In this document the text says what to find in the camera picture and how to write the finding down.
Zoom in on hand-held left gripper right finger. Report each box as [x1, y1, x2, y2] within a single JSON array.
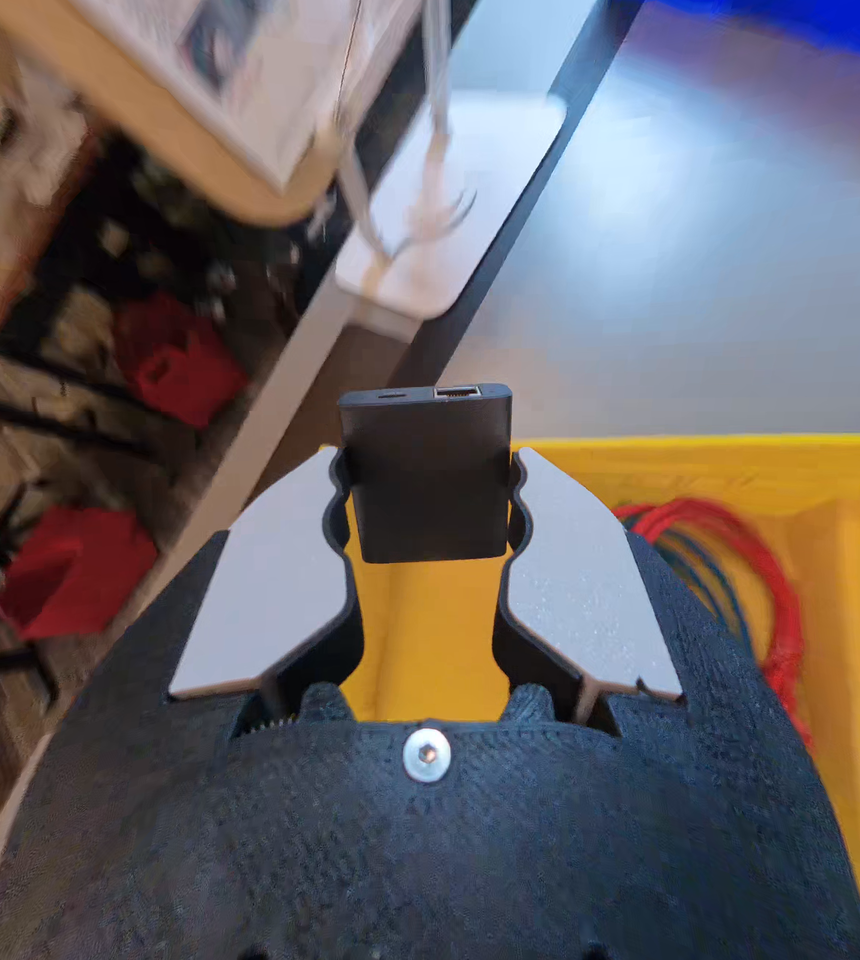
[[493, 446, 686, 725]]

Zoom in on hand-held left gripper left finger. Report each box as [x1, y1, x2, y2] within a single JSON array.
[[167, 446, 365, 714]]

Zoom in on red plastic bin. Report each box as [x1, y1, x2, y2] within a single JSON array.
[[115, 292, 249, 430], [0, 506, 158, 641]]

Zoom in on yellow plastic bin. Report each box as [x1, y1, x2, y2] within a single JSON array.
[[340, 433, 860, 960]]

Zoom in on black tripod legs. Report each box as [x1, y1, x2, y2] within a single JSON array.
[[0, 345, 161, 702]]

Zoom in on light wooden table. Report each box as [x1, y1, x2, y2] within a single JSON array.
[[0, 0, 431, 226]]

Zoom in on white paper sheet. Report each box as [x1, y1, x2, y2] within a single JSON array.
[[70, 0, 431, 189]]

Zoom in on blue ethernet cable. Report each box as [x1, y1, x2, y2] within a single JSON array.
[[655, 525, 757, 654]]

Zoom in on red ethernet cable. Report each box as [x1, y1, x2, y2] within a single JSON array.
[[613, 497, 809, 744]]

